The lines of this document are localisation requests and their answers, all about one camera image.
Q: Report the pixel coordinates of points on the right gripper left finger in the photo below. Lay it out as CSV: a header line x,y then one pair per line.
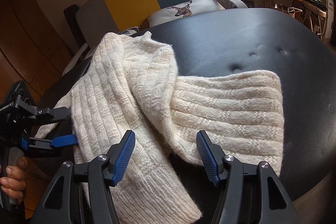
x,y
63,199

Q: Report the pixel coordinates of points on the cream knitted sweater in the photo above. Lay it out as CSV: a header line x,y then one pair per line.
x,y
168,121

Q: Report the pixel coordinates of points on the geometric pattern cushion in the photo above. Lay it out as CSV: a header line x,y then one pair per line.
x,y
130,31

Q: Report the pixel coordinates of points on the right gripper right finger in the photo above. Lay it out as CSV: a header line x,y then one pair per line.
x,y
248,193

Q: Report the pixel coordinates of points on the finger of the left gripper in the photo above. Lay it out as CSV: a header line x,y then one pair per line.
x,y
49,116
36,144

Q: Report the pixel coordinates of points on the person's left hand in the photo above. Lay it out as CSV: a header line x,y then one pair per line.
x,y
14,183

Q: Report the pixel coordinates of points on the deer print cushion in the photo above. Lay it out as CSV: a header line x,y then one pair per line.
x,y
183,10

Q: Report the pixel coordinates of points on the black leather ottoman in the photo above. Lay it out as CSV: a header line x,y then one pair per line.
x,y
249,87

